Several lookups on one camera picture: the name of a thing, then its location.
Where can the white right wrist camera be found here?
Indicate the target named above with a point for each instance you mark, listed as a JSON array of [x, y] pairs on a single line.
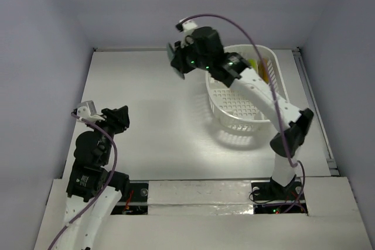
[[185, 25]]

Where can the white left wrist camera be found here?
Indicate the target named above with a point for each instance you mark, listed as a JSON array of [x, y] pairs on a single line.
[[87, 110]]

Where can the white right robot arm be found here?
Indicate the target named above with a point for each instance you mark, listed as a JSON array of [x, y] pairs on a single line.
[[292, 124]]

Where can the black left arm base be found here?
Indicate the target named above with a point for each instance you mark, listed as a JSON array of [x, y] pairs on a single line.
[[135, 202]]

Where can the teal patterned plate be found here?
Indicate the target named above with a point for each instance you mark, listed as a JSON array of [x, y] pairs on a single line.
[[175, 61]]

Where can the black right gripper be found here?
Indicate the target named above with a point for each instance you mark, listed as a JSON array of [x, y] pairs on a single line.
[[178, 60]]

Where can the mustard yellow plate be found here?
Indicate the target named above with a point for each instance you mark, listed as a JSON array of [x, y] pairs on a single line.
[[262, 70]]

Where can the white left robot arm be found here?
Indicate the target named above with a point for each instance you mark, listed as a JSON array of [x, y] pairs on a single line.
[[92, 191]]

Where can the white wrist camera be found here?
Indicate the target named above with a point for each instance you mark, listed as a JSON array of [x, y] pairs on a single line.
[[87, 110], [185, 25]]

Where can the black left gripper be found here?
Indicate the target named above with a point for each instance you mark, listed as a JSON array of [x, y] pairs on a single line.
[[118, 117]]

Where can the white plastic dish rack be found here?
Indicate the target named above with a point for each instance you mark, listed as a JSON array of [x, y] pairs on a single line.
[[236, 112]]

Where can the lime green plate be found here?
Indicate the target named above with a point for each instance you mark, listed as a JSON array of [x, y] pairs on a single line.
[[253, 63]]

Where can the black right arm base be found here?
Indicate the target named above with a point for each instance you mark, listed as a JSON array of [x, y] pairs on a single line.
[[269, 198]]

